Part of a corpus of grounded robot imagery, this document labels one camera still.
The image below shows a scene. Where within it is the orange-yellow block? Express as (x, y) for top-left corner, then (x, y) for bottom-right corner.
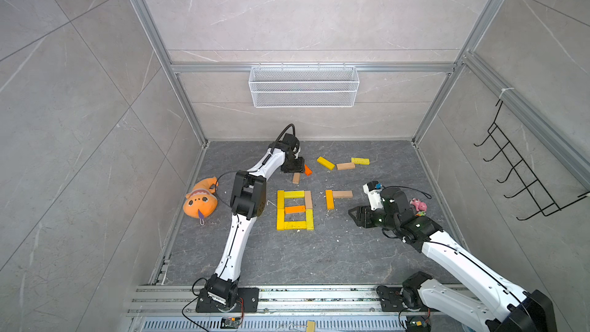
(325, 190), (334, 210)

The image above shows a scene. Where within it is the black wire hook rack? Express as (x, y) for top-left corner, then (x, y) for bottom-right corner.
(473, 101), (589, 221)

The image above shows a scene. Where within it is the yellow block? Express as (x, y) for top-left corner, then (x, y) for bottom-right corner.
(277, 191), (285, 211)
(284, 191), (305, 199)
(317, 157), (336, 171)
(283, 221), (307, 231)
(277, 208), (285, 231)

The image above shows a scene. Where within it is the pink pig toy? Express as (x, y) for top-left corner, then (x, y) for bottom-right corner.
(410, 198), (427, 212)

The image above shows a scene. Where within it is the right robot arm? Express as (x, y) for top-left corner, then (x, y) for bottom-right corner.
(348, 181), (557, 331)

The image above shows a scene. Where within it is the yellow block bottom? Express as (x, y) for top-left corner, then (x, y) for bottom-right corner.
(277, 208), (285, 231)

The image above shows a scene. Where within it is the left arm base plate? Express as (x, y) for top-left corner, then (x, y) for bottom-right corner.
(195, 287), (260, 313)

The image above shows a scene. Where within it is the yellow-green block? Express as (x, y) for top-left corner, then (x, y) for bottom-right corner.
(305, 209), (314, 231)
(351, 158), (370, 165)

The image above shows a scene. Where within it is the aluminium rail frame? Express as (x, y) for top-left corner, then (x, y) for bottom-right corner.
(124, 284), (473, 331)

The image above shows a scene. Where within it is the tan block top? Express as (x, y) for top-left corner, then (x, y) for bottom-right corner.
(336, 162), (356, 171)

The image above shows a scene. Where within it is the white wire mesh basket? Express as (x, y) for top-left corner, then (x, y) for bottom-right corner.
(248, 65), (360, 109)

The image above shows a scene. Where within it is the orange block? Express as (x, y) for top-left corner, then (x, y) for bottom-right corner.
(284, 205), (306, 215)
(304, 165), (313, 176)

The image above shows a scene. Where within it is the yellow block top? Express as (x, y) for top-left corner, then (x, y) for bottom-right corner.
(317, 157), (336, 171)

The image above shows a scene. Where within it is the orange plush toy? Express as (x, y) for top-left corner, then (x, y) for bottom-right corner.
(183, 177), (218, 225)

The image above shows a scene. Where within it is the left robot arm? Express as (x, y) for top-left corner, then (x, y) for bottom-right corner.
(204, 124), (304, 311)

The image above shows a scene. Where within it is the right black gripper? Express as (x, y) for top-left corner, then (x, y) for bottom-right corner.
(348, 204), (399, 233)

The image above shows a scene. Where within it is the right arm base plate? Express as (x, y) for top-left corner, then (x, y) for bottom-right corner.
(376, 271), (433, 312)

